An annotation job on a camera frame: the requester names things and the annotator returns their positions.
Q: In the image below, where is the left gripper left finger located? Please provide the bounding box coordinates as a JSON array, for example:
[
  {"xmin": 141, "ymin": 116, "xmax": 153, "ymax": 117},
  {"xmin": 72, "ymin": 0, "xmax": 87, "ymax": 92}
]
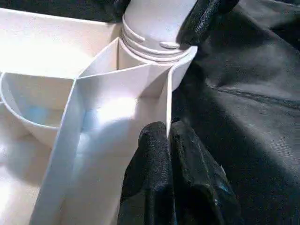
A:
[{"xmin": 118, "ymin": 121, "xmax": 176, "ymax": 225}]

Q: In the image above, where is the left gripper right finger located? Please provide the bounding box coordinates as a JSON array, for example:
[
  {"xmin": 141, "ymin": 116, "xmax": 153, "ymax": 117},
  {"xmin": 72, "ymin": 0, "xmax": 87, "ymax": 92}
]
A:
[{"xmin": 169, "ymin": 120, "xmax": 245, "ymax": 225}]

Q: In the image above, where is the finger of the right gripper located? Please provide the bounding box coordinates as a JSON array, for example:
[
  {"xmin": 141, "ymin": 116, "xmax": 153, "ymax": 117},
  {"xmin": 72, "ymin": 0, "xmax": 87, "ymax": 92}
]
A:
[
  {"xmin": 175, "ymin": 0, "xmax": 240, "ymax": 47},
  {"xmin": 103, "ymin": 0, "xmax": 134, "ymax": 24}
]

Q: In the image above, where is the white plastic table leg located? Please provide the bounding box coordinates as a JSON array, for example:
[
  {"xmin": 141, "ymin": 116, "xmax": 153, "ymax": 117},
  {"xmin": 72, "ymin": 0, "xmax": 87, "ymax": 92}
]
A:
[{"xmin": 120, "ymin": 0, "xmax": 197, "ymax": 63}]

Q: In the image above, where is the white plastic table top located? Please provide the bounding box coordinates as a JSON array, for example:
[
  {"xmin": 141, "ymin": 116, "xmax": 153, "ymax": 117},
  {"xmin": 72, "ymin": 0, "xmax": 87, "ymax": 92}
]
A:
[{"xmin": 0, "ymin": 7, "xmax": 199, "ymax": 225}]

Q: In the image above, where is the black plastic mat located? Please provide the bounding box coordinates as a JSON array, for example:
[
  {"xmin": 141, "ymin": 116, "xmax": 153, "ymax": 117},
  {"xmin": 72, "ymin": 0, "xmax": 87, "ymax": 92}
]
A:
[{"xmin": 0, "ymin": 0, "xmax": 300, "ymax": 225}]

